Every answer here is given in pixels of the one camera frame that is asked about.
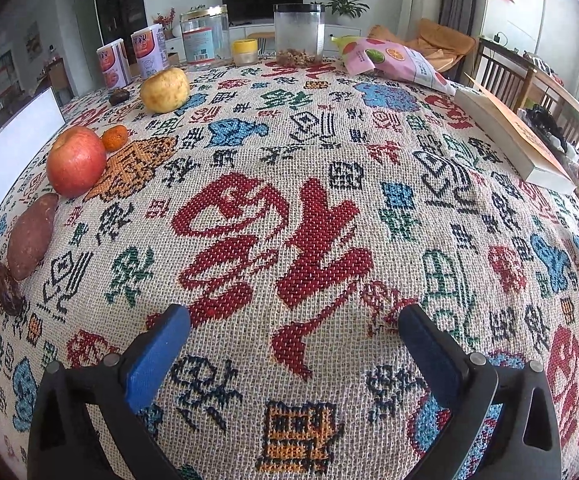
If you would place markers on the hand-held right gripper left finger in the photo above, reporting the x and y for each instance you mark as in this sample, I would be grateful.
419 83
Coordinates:
157 355

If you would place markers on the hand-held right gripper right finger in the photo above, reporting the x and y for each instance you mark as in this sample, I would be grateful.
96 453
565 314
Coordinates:
432 355

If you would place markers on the dark brown wrinkled nut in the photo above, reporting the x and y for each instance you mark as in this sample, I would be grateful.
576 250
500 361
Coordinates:
7 290

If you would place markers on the yellow pear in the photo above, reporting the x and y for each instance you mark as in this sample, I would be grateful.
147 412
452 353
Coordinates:
165 90

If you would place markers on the brown sweet potato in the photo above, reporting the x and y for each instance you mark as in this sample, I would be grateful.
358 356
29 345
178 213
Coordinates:
31 237

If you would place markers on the red apple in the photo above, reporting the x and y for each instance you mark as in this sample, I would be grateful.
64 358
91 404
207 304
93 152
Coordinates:
75 161

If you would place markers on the orange tangerine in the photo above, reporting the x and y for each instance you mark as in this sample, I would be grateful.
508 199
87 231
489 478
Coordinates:
114 138

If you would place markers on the small dark date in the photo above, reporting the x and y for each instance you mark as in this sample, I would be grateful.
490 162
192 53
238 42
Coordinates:
118 97

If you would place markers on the printed woven tablecloth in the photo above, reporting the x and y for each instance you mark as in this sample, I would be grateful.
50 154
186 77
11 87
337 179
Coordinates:
319 160

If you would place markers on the white book orange cover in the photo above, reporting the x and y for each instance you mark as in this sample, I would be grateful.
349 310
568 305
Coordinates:
514 135

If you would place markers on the pink labelled can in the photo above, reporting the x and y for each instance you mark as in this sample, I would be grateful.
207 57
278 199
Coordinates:
114 66

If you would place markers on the black cloth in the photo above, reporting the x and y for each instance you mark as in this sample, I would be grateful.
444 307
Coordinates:
544 121

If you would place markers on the purple labelled can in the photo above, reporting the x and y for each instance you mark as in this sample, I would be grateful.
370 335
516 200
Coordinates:
150 52

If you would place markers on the wooden chair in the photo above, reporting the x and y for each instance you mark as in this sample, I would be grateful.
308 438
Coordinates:
512 77

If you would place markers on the dark cabinet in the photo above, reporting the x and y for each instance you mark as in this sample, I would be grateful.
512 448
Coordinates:
118 2

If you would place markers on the pink snack bag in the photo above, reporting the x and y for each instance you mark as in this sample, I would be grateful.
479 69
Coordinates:
394 60

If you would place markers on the red flower arrangement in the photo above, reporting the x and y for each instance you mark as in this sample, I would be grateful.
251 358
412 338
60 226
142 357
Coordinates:
165 21

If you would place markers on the orange sofa blanket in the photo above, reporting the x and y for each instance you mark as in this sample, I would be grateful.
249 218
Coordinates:
439 40

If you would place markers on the small yellow-lid jar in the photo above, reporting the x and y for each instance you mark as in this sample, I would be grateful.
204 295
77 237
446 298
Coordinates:
245 52

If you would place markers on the clear jar gold lid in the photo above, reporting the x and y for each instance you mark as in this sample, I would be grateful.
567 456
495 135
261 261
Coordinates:
204 40

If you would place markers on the wooden stool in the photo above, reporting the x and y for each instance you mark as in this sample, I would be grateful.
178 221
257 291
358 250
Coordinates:
264 40

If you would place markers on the white television cabinet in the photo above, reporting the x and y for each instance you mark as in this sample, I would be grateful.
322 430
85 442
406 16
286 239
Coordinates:
342 30

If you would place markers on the clear jar black lid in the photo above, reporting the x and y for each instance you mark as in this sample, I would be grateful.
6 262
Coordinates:
299 35

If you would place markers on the green potted plant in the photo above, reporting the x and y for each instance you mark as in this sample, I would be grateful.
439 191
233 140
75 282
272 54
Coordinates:
345 4

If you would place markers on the black television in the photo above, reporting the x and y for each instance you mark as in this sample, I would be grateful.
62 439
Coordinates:
262 0

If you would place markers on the wall picture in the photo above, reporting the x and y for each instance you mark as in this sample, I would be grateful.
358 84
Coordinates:
33 40

